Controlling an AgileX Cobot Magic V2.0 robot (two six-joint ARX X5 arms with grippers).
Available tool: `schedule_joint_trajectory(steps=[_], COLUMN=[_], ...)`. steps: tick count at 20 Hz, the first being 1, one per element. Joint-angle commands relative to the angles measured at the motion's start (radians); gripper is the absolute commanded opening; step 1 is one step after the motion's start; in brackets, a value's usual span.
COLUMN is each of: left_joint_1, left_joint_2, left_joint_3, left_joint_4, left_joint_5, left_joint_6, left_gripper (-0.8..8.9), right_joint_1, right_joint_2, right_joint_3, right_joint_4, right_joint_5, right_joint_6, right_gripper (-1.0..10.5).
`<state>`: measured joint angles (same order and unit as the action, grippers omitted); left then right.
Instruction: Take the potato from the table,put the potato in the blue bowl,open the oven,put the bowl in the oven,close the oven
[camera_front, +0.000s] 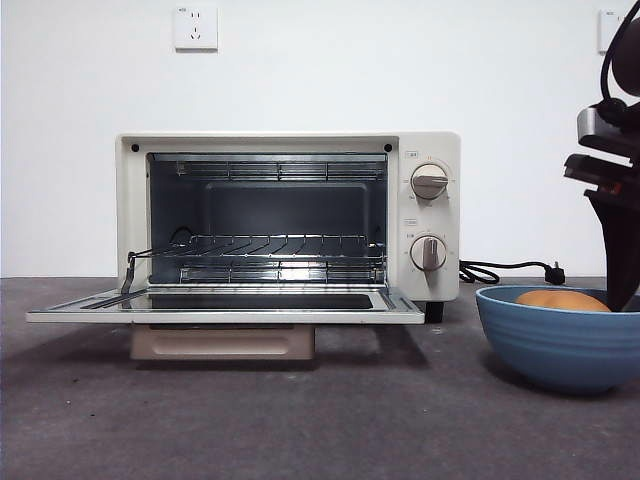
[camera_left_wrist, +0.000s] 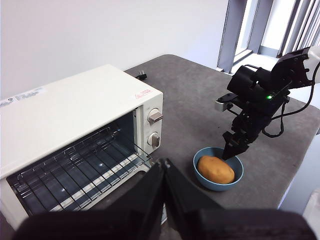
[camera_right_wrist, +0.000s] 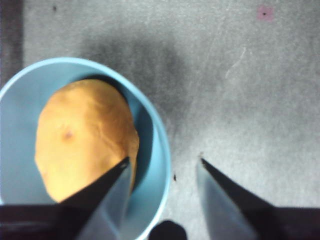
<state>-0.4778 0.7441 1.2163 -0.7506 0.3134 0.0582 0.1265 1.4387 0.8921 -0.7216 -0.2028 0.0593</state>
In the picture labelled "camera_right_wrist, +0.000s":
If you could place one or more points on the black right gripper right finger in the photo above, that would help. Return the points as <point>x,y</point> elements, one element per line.
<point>245,220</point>

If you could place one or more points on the blue ribbed bowl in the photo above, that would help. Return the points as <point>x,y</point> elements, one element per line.
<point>20,120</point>

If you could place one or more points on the yellow-brown potato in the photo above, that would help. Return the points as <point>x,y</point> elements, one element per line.
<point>82,135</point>

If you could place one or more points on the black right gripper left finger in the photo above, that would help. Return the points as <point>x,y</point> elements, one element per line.
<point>75,220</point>

